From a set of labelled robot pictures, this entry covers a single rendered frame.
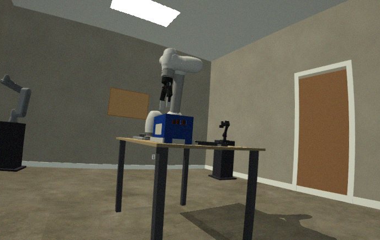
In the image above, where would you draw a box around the blue divided crate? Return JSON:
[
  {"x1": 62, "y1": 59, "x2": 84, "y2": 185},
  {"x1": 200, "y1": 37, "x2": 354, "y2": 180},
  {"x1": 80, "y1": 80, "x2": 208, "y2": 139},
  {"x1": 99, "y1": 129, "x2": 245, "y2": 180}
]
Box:
[{"x1": 152, "y1": 113, "x2": 194, "y2": 145}]

